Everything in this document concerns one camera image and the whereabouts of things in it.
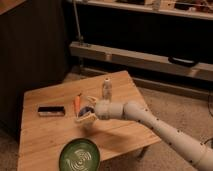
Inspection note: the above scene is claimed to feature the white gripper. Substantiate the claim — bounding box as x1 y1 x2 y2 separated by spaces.
76 96 124 124

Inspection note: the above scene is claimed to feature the green ceramic bowl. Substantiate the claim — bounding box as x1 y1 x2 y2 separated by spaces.
59 138 100 171

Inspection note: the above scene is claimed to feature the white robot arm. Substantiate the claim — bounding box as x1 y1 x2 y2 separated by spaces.
74 96 213 171

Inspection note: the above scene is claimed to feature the white cup with blue inside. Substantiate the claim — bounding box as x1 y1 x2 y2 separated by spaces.
78 106 94 117

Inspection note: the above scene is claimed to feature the orange carrot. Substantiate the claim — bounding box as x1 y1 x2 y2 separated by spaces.
74 93 81 116

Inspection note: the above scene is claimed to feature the wooden table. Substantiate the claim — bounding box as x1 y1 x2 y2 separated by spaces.
18 75 160 171

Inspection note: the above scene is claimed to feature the black rectangular block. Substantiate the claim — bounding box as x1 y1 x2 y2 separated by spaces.
38 106 65 117

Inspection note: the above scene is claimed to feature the wooden shelf rack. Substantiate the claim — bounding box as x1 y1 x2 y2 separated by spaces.
64 0 213 89

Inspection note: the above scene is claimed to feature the black handle on shelf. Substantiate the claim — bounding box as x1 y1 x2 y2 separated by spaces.
168 57 199 67

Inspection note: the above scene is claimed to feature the black cable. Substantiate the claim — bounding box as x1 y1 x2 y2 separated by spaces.
206 89 213 118

